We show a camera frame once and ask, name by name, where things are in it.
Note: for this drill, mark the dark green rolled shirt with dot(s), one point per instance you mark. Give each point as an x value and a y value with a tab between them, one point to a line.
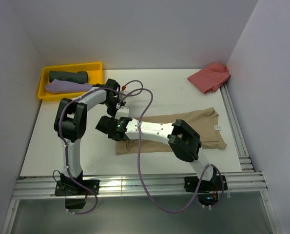
76	77

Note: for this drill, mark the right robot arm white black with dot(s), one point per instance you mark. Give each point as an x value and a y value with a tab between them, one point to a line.
183	140

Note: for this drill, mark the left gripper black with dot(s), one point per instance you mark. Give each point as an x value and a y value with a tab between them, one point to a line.
111	113

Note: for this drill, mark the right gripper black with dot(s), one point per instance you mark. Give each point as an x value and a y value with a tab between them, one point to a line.
118	120

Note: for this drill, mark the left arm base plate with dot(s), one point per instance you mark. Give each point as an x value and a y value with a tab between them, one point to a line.
75	195

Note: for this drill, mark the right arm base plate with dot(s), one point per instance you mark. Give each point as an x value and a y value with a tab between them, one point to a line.
191	183

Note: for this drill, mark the pink t shirt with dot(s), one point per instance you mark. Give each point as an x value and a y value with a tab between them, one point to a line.
210	78

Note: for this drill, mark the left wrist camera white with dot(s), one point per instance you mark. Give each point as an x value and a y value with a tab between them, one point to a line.
123	92

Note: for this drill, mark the lavender folded shirt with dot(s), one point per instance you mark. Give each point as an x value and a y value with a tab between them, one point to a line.
61	87

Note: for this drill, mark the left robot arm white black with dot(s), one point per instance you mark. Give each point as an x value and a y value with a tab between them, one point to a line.
70	124

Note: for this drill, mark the yellow plastic bin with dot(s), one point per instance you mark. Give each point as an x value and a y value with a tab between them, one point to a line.
95	76

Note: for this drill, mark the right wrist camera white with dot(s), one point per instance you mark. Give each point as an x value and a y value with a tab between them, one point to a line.
122	112

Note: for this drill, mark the beige t shirt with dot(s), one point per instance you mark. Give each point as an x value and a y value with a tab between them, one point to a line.
202	121

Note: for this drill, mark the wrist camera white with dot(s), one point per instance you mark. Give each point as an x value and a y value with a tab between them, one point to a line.
123	92
122	112

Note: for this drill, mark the aluminium right side rail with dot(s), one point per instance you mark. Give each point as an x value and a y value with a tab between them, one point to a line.
244	158

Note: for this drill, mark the aluminium front rail frame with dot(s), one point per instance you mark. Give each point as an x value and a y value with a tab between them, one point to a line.
121	186

